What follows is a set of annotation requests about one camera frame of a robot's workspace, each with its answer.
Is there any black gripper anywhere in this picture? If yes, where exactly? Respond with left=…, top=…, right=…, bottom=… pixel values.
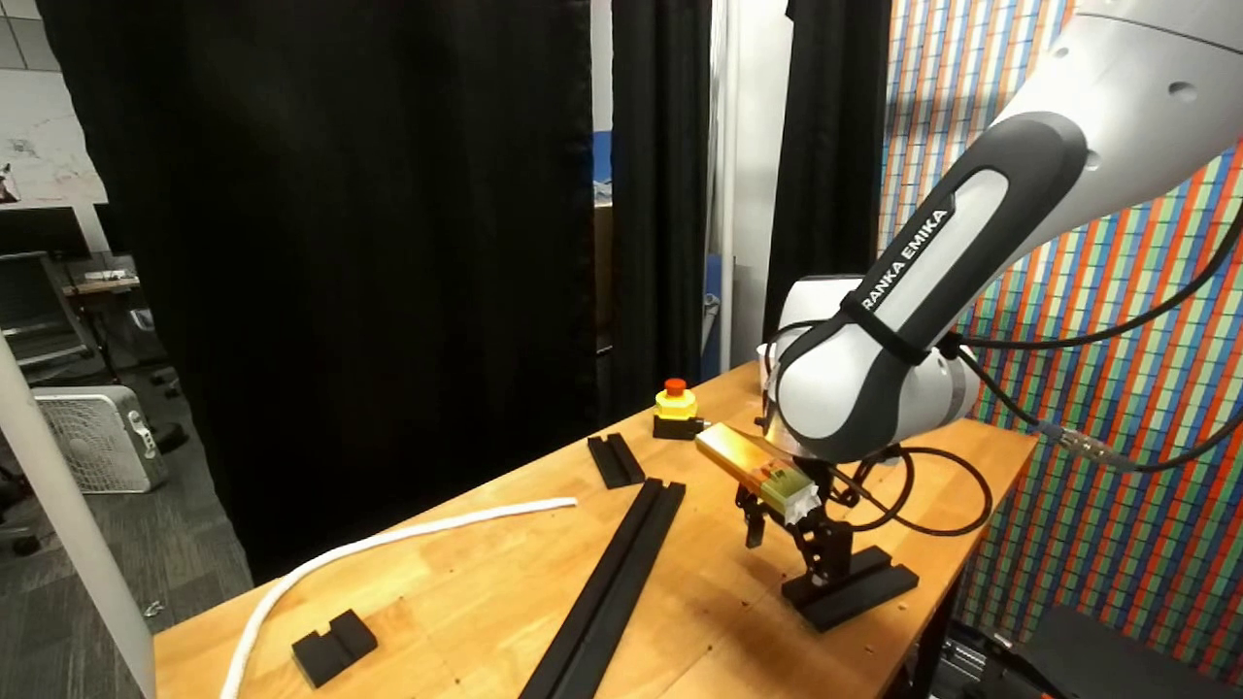
left=732, top=484, right=849, bottom=597

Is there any wide black track piece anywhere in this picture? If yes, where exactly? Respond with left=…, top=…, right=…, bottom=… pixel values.
left=779, top=547, right=916, bottom=634

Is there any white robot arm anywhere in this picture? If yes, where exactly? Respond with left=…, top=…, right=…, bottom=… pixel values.
left=765, top=0, right=1243, bottom=467

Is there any long black track piece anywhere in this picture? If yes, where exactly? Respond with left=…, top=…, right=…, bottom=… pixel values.
left=521, top=579, right=634, bottom=699

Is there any colourful patterned panel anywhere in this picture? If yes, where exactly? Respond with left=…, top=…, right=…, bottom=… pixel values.
left=870, top=0, right=1243, bottom=692

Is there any small black block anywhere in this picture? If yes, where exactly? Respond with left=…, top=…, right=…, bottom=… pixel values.
left=289, top=608, right=375, bottom=688

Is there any white flexible tube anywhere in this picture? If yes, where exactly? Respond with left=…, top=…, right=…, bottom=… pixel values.
left=217, top=496, right=578, bottom=699

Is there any black curtain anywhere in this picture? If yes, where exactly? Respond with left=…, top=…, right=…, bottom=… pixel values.
left=36, top=0, right=594, bottom=579

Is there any grey box on floor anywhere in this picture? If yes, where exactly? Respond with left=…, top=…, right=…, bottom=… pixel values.
left=36, top=383, right=159, bottom=496

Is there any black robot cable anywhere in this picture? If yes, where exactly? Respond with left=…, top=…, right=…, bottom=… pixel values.
left=828, top=205, right=1243, bottom=540

